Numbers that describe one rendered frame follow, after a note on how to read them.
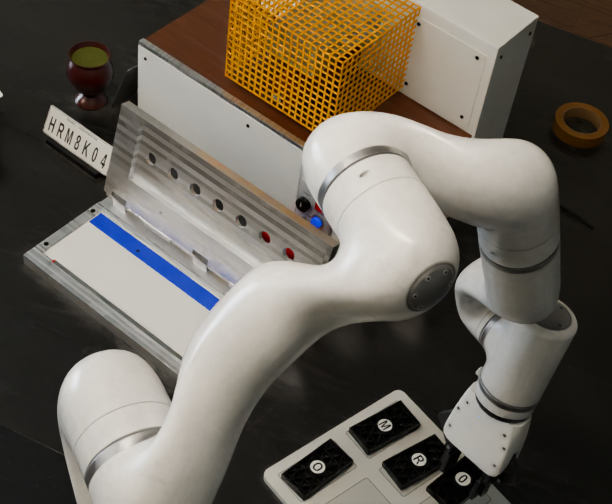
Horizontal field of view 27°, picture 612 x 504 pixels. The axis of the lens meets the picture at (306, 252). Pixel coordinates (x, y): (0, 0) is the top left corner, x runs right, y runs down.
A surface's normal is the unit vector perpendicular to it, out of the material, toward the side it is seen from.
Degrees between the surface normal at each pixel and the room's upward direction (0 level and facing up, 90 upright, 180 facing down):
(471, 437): 77
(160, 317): 0
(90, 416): 36
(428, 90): 90
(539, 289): 92
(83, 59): 0
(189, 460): 60
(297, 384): 0
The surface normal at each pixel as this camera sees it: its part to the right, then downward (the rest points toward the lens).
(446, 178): -0.51, 0.48
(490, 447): -0.70, 0.31
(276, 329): -0.07, 0.42
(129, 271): 0.11, -0.66
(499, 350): -0.88, 0.07
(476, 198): -0.35, 0.65
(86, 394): -0.39, -0.45
